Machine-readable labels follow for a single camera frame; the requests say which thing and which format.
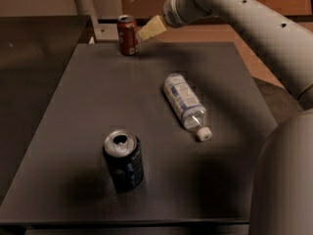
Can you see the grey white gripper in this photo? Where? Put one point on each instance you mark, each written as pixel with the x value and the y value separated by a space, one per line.
pixel 175 14

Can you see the red coke can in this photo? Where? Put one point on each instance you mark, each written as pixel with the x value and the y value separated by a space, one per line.
pixel 126 29

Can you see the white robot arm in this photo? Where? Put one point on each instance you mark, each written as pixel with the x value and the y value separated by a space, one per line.
pixel 282 198

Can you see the dark blue soda can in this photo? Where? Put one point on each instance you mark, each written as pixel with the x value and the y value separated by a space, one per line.
pixel 123 154

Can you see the white pole in background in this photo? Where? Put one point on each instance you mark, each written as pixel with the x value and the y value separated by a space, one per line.
pixel 84 0

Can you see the clear plastic water bottle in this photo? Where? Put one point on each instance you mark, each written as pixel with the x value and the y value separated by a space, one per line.
pixel 186 106

